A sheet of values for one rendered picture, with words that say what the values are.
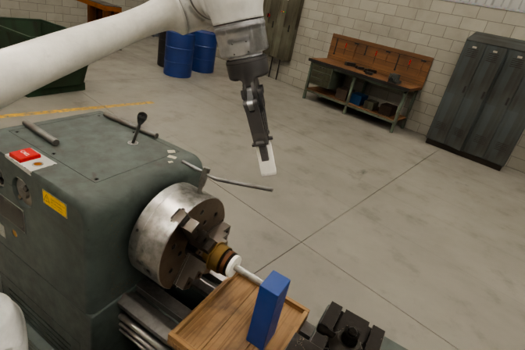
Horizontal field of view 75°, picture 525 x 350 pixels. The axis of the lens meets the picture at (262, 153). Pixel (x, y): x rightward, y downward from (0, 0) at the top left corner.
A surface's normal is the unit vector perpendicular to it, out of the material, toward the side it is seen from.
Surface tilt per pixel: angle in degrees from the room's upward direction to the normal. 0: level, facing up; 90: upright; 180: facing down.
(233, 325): 0
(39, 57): 55
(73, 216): 90
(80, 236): 90
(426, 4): 90
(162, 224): 46
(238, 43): 88
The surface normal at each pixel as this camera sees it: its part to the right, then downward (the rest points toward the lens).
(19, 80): 0.73, 0.37
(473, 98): -0.85, 0.06
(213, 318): 0.19, -0.90
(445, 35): -0.65, 0.19
